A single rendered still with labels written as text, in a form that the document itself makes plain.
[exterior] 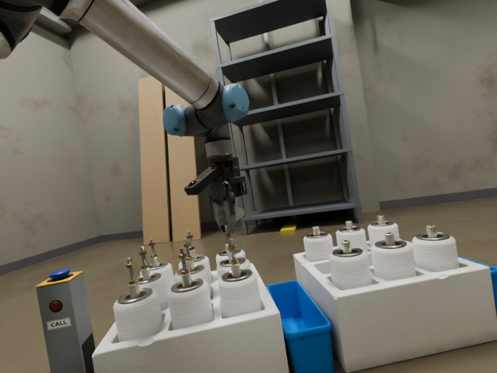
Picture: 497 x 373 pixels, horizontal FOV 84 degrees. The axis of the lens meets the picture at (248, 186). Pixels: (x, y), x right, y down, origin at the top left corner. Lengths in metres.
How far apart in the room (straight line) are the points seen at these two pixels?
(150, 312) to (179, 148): 2.32
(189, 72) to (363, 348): 0.71
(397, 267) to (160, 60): 0.69
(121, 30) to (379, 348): 0.82
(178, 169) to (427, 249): 2.37
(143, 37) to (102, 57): 3.52
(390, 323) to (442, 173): 2.40
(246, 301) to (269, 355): 0.12
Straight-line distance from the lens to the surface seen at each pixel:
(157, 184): 2.96
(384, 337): 0.79
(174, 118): 0.69
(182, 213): 2.75
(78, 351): 0.82
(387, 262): 0.79
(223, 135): 0.77
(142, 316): 0.69
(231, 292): 0.66
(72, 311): 0.79
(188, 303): 0.67
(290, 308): 1.01
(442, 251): 0.85
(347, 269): 0.74
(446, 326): 0.87
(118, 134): 3.71
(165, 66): 0.55
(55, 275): 0.79
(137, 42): 0.53
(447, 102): 3.13
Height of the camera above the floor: 0.47
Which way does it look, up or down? 1 degrees down
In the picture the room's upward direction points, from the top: 9 degrees counter-clockwise
